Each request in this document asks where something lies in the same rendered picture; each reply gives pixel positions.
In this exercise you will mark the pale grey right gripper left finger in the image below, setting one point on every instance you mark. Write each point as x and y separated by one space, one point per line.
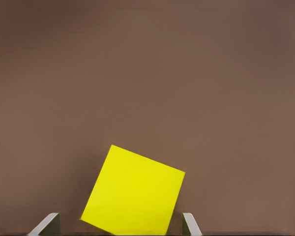
48 225

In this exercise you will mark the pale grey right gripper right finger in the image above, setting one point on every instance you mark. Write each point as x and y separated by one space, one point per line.
190 225

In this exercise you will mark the yellow square block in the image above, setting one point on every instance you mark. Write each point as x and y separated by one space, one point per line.
134 190

